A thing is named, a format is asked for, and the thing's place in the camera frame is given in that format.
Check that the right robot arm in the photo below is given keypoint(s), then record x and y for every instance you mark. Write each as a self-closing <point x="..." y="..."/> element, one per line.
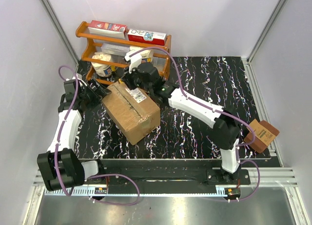
<point x="225" y="129"/>

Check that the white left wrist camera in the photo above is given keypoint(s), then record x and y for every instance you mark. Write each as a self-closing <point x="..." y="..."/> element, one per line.
<point x="81" y="79"/>

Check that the grey flat box on shelf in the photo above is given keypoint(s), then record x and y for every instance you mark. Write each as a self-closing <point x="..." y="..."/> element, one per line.
<point x="115" y="49"/>

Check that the orange wooden shelf rack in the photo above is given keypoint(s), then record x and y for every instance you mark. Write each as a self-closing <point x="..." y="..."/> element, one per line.
<point x="94" y="43"/>

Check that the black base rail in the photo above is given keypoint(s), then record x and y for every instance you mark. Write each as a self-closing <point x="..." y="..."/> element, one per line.
<point x="168" y="178"/>

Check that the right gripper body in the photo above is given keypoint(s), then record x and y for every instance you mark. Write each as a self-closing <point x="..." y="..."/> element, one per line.
<point x="133" y="80"/>

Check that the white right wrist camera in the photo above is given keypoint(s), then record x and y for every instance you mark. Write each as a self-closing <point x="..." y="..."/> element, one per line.
<point x="134" y="59"/>

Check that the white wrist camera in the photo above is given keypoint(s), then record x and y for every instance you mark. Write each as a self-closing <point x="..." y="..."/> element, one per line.
<point x="81" y="79"/>
<point x="134" y="59"/>

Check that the brown cardboard express box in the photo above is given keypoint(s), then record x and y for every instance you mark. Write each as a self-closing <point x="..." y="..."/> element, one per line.
<point x="133" y="111"/>

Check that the white cup lower left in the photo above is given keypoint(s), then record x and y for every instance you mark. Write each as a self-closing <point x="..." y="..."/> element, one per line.
<point x="103" y="70"/>

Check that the brown sponge pack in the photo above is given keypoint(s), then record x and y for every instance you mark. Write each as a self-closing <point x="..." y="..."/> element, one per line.
<point x="265" y="133"/>

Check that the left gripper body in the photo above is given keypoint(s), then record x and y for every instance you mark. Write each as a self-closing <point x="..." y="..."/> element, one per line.
<point x="91" y="97"/>

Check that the white cup middle shelf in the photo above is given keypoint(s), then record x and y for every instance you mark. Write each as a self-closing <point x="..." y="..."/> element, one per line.
<point x="147" y="55"/>

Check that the red toothpaste box left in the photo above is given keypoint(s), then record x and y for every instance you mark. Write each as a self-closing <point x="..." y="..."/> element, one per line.
<point x="108" y="29"/>

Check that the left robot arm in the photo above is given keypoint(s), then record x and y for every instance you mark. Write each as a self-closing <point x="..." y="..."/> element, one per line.
<point x="59" y="166"/>

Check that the red white toothpaste box right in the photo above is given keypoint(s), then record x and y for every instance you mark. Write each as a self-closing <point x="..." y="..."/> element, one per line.
<point x="144" y="36"/>

